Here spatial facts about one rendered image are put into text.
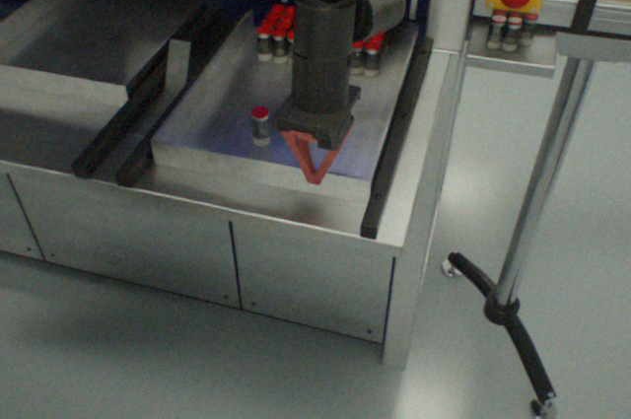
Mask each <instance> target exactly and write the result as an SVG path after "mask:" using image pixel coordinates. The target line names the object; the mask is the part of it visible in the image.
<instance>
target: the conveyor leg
mask: <svg viewBox="0 0 631 419"><path fill-rule="evenodd" d="M559 55H562V56H567V59H566V63H565V66H564V69H563V72H562V75H561V80H560V83H559V86H558V89H557V93H556V96H555V99H554V102H553V106H552V109H551V111H550V114H549V118H548V121H547V124H546V127H545V130H544V134H543V137H542V141H541V144H540V148H539V151H538V154H537V157H536V161H535V164H534V167H533V170H532V174H530V177H529V180H528V183H527V187H526V192H525V195H524V198H523V203H522V206H521V209H520V212H519V216H518V219H517V222H516V225H515V228H514V231H513V234H512V237H511V241H510V244H509V247H508V250H507V254H506V257H505V260H504V263H503V267H502V271H501V274H500V277H499V280H498V284H497V287H496V290H495V293H494V297H493V300H494V302H495V304H496V305H497V306H499V307H501V308H504V309H507V308H510V307H512V306H513V304H514V302H515V299H516V296H517V294H518V291H519V289H520V286H521V283H522V280H523V277H524V275H525V272H526V267H527V263H528V260H529V257H530V256H531V255H532V252H533V249H534V246H535V243H536V240H537V237H538V234H539V232H540V229H541V226H542V223H543V220H544V217H545V214H546V212H547V209H548V206H549V203H550V199H551V196H552V193H553V191H554V188H555V185H556V182H557V179H558V176H559V174H560V171H561V169H562V166H563V163H564V160H565V157H566V154H567V151H568V149H569V146H570V143H571V139H572V136H573V133H574V130H575V128H576V125H577V122H578V119H579V116H580V113H581V110H582V108H583V105H585V102H586V99H587V96H588V93H589V90H590V87H591V85H592V82H593V78H594V75H595V72H596V68H597V66H598V63H599V62H600V61H604V62H611V63H617V62H618V61H611V60H604V59H597V58H590V57H584V56H576V55H569V54H561V53H559Z"/></svg>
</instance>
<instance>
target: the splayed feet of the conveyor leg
mask: <svg viewBox="0 0 631 419"><path fill-rule="evenodd" d="M441 270H442V272H443V273H444V274H445V275H446V276H448V277H451V278H457V277H458V276H460V275H462V276H464V277H465V278H466V279H467V280H468V281H469V282H470V283H471V284H472V285H474V286H475V287H476V288H477V289H478V290H479V291H480V292H481V294H482V295H483V296H484V297H485V299H486V301H485V304H484V308H483V311H484V314H485V316H486V317H487V318H488V319H489V320H490V321H491V322H493V323H496V324H499V326H504V328H505V329H506V331H507V333H508V335H509V337H510V338H511V340H512V342H513V344H514V346H515V348H516V350H517V353H518V355H519V357H520V359H521V362H522V364H523V366H524V369H525V371H526V373H527V375H528V377H529V379H530V383H531V385H532V387H533V390H534V392H535V394H536V396H537V398H535V399H533V400H532V402H531V403H530V406H529V409H530V412H531V414H532V416H533V417H534V418H535V419H555V417H556V414H557V410H556V407H555V405H554V404H553V402H551V400H552V398H554V397H556V396H557V395H556V393H555V391H554V389H553V386H552V384H551V382H550V380H549V376H548V375H547V373H546V371H545V368H544V366H543V364H542V362H541V359H540V357H539V355H538V352H537V350H536V348H535V346H534V344H533V342H532V340H531V338H530V336H529V334H527V332H526V329H525V328H524V326H523V323H522V321H521V320H520V318H519V316H518V311H519V308H520V301H519V298H518V297H516V299H515V302H514V304H513V306H512V307H510V308H507V309H504V308H501V307H499V306H497V305H496V304H495V302H494V300H493V297H494V293H495V290H496V287H497V285H496V284H495V283H494V282H493V281H492V280H491V278H490V277H489V276H488V275H487V274H486V273H485V272H484V271H482V270H481V269H480V268H479V267H478V266H476V264H475V263H473V262H472V261H470V260H469V259H468V258H467V257H465V256H464V255H463V254H462V253H460V252H459V251H457V250H454V251H452V252H451V253H450V254H449V256H448V259H447V260H445V261H443V263H442V266H441Z"/></svg>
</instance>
